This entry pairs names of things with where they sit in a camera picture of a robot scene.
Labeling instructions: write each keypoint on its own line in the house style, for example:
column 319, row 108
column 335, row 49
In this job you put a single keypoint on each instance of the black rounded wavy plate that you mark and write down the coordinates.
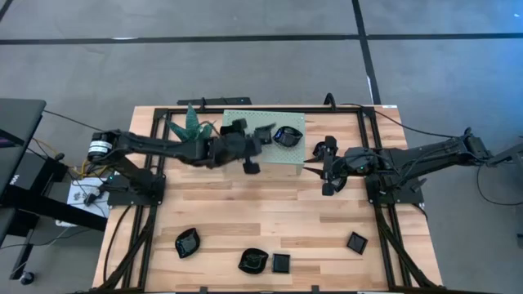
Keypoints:
column 288, row 137
column 253, row 261

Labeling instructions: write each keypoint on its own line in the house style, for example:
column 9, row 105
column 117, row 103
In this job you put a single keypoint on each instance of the white printed sheet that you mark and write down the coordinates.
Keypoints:
column 79, row 196

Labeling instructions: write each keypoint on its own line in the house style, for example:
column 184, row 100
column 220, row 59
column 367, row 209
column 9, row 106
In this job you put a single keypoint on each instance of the black desk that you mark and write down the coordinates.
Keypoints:
column 20, row 122

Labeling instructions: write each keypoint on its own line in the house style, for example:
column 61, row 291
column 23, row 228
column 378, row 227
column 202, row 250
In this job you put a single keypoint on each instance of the black flower-shaped plate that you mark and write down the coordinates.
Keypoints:
column 318, row 146

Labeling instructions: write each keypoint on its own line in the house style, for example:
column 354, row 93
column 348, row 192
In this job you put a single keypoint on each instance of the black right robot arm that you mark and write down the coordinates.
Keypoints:
column 429, row 155

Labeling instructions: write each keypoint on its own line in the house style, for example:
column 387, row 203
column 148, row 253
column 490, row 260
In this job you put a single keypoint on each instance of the green snake plant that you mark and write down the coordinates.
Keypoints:
column 190, row 126

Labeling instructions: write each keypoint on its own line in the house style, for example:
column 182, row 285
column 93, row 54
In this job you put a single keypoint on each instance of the black aluminium table frame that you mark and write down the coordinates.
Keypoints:
column 347, row 109

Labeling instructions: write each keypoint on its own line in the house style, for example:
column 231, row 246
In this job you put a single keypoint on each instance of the black stand leg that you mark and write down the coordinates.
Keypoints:
column 506, row 155

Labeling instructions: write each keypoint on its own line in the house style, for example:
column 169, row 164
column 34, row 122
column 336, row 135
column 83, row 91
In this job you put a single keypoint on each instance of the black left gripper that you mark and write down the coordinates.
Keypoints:
column 237, row 149

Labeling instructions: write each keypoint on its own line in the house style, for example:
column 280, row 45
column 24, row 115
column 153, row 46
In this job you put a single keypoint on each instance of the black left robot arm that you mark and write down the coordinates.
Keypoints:
column 155, row 145

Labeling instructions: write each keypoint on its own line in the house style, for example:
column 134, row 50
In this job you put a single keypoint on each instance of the green perforated metal shelf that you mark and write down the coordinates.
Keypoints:
column 286, row 157

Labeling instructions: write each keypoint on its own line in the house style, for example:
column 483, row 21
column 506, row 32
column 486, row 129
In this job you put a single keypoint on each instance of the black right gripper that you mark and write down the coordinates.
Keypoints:
column 351, row 163

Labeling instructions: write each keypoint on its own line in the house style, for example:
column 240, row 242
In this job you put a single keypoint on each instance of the black square wavy bowl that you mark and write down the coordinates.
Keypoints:
column 223, row 131

